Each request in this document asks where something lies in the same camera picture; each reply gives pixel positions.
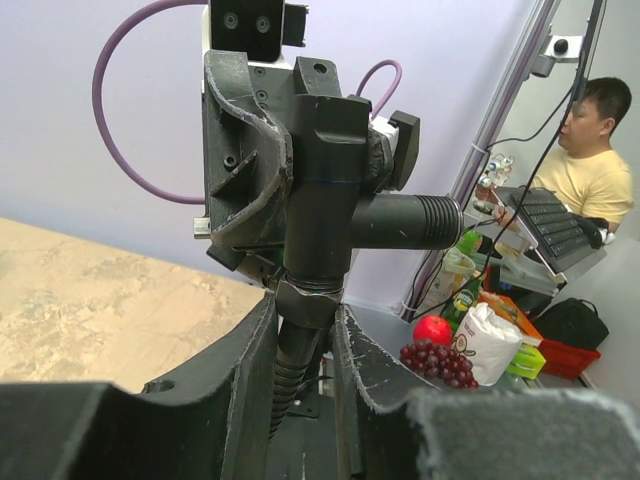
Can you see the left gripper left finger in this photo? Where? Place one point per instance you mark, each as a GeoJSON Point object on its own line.
{"type": "Point", "coordinates": [208, 418]}

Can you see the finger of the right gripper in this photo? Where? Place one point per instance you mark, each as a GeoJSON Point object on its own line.
{"type": "Point", "coordinates": [247, 157]}
{"type": "Point", "coordinates": [379, 162]}

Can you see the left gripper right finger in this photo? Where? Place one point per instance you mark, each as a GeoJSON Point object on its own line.
{"type": "Point", "coordinates": [392, 424]}

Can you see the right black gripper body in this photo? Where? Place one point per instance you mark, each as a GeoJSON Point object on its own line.
{"type": "Point", "coordinates": [277, 88]}

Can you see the black T-shaped fitting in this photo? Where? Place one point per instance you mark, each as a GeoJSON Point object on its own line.
{"type": "Point", "coordinates": [330, 212]}

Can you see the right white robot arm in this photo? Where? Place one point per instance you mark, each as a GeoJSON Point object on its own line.
{"type": "Point", "coordinates": [400, 145]}

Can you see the purple grape bunch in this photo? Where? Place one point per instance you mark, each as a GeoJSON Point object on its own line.
{"type": "Point", "coordinates": [435, 361]}

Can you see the red apple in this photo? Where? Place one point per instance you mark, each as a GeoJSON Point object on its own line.
{"type": "Point", "coordinates": [433, 328]}

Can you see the green glass bottle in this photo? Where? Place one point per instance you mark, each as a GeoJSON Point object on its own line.
{"type": "Point", "coordinates": [455, 310]}

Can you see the green tissue box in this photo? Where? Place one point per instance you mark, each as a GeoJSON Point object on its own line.
{"type": "Point", "coordinates": [527, 363]}

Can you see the red basket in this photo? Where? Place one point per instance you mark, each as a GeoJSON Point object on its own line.
{"type": "Point", "coordinates": [565, 361]}

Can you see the black keyboard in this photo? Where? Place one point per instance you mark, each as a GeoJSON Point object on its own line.
{"type": "Point", "coordinates": [566, 243]}

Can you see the man in yellow shirt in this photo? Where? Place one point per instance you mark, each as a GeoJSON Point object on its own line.
{"type": "Point", "coordinates": [585, 172]}

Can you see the black backpack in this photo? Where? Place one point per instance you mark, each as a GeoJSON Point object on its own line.
{"type": "Point", "coordinates": [573, 322]}

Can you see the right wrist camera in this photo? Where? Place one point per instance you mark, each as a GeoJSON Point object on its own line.
{"type": "Point", "coordinates": [258, 28]}

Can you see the overhead camera mount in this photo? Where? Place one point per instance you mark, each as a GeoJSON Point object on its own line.
{"type": "Point", "coordinates": [556, 49]}

